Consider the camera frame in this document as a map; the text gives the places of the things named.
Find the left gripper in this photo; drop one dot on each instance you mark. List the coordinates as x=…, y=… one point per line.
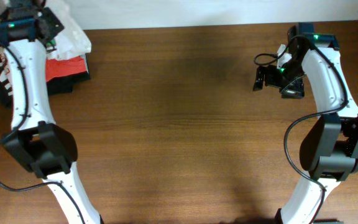
x=50, y=17

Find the white t-shirt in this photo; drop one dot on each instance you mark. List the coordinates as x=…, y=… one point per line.
x=72, y=40

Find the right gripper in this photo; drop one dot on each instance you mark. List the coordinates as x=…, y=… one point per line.
x=294, y=91

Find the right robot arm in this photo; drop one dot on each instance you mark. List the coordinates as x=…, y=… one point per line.
x=329, y=152

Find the red folded t-shirt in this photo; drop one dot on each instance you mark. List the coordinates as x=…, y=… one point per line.
x=67, y=67

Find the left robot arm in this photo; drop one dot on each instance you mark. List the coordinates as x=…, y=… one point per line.
x=36, y=142

